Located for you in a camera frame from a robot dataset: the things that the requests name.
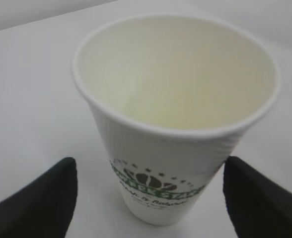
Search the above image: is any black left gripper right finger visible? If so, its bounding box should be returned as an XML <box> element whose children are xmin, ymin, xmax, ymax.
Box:
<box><xmin>223</xmin><ymin>156</ymin><xmax>292</xmax><ymax>238</ymax></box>

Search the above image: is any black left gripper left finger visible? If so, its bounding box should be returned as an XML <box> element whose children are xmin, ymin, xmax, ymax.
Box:
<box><xmin>0</xmin><ymin>157</ymin><xmax>78</xmax><ymax>238</ymax></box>

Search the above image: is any white paper cup green logo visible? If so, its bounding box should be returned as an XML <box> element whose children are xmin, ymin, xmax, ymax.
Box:
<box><xmin>72</xmin><ymin>14</ymin><xmax>281</xmax><ymax>226</ymax></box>

